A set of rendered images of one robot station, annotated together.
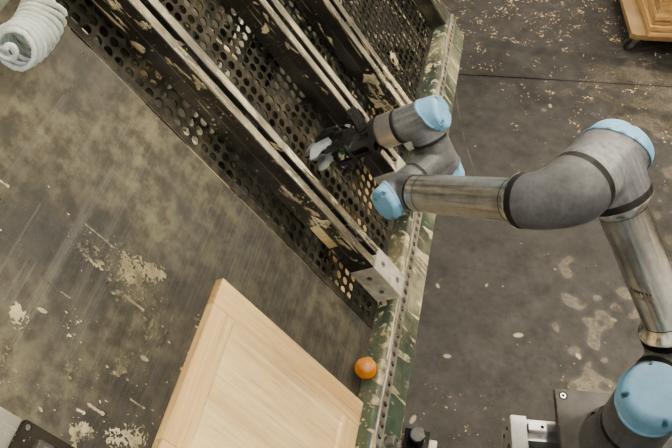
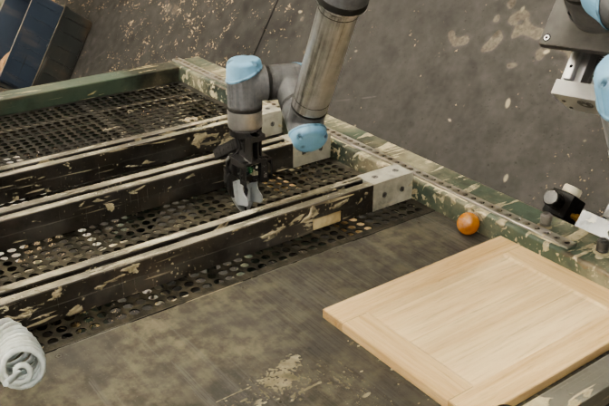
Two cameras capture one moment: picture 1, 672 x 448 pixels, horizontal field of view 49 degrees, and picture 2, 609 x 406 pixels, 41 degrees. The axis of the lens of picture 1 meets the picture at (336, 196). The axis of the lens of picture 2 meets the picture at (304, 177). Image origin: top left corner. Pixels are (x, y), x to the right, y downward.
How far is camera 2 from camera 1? 30 cm
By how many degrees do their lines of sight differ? 9
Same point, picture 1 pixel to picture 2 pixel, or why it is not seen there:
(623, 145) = not seen: outside the picture
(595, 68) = not seen: outside the picture
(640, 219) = not seen: outside the picture
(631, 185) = not seen: outside the picture
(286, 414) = (478, 298)
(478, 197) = (326, 38)
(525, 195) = not seen: outside the picture
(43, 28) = (14, 338)
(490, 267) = (433, 111)
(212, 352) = (388, 337)
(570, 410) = (562, 33)
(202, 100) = (149, 273)
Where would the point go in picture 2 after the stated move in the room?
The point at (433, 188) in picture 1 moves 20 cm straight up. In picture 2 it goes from (307, 82) to (233, 36)
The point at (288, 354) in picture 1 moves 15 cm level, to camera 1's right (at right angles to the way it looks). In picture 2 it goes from (422, 280) to (446, 207)
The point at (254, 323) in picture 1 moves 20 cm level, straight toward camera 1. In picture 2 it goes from (378, 297) to (471, 303)
